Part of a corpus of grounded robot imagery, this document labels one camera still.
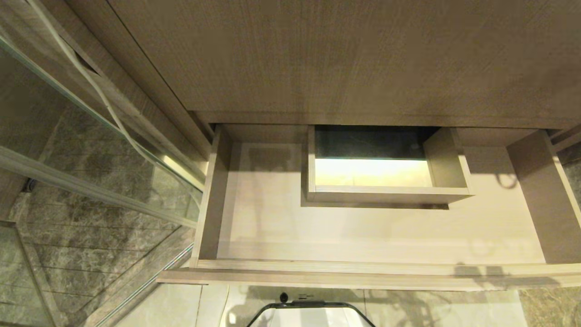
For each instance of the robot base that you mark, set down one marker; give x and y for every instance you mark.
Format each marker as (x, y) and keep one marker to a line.
(311, 315)

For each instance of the wooden vanity drawer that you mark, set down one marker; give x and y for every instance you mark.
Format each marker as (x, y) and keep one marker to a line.
(363, 236)

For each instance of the wooden pipe cutout box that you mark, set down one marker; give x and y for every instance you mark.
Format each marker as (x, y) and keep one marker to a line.
(390, 194)

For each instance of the wooden vanity cabinet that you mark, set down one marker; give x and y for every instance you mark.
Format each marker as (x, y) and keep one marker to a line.
(345, 59)

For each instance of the glass shower door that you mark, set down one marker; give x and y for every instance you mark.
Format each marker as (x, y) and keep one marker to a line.
(86, 181)

